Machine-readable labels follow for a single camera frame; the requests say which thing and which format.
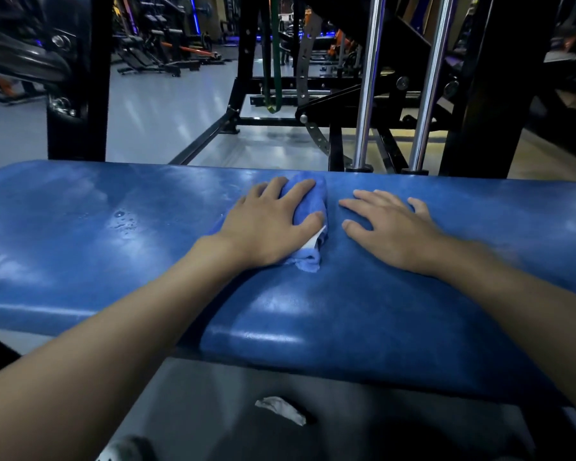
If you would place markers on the person's left hand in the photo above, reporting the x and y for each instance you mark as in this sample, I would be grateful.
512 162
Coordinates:
264 230

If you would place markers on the black gym machine frame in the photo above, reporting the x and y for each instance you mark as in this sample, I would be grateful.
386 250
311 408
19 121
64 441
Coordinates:
77 115
247 43

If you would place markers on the blue bench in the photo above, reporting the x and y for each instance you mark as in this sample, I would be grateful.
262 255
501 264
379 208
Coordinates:
101 244

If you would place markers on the white crumpled paper scrap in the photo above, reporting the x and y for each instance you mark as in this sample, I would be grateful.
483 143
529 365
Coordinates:
281 409

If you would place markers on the person's right hand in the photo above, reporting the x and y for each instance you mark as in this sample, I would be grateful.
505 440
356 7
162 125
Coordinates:
403 235

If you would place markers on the blue microfibre cloth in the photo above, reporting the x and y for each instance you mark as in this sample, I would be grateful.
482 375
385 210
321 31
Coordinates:
312 196

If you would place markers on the grey perforated adjustment plate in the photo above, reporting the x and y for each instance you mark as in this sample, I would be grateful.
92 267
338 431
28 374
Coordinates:
307 52

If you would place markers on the green resistance band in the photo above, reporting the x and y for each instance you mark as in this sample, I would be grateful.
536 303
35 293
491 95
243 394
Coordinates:
276 52

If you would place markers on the person's white shoe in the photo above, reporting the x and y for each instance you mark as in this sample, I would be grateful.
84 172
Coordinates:
125 451

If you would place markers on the person's left forearm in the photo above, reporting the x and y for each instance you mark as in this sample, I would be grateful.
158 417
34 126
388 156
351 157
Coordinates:
91 360

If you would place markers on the person's right forearm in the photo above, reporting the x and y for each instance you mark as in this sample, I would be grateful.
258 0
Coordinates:
533 312

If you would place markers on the black incline bench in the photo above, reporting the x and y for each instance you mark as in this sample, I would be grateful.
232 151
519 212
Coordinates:
144 62

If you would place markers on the chrome guide rod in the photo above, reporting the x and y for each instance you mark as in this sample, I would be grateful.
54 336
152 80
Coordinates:
369 81
431 81

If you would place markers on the black machine upright column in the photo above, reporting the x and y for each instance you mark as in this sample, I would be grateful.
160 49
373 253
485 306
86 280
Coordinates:
499 91

